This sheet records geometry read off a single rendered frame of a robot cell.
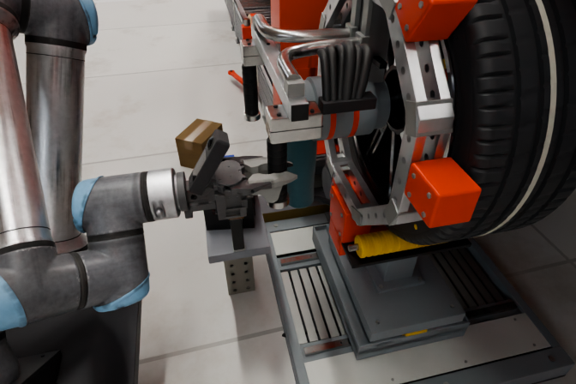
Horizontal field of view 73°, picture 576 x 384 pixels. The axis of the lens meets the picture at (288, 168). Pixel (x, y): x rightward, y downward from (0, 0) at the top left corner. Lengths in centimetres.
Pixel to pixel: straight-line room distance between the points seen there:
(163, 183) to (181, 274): 99
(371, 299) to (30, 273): 93
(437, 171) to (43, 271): 61
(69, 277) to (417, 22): 63
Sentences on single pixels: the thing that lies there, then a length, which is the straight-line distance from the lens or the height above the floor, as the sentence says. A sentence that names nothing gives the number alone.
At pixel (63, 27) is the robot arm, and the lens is 96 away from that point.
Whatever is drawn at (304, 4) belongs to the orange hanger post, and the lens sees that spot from 130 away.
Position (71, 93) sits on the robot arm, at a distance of 97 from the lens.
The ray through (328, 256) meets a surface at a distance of 148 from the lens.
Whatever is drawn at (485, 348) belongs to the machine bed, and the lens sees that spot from 148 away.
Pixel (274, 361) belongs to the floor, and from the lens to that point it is 142.
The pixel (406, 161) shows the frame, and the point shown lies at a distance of 69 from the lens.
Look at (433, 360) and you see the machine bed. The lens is 140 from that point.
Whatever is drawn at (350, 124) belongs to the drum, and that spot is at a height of 84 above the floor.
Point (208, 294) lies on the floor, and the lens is 158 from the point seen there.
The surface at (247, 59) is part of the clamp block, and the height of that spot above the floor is 92.
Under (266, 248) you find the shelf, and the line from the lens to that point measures 110.
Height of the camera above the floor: 127
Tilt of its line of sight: 37 degrees down
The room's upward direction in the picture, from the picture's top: straight up
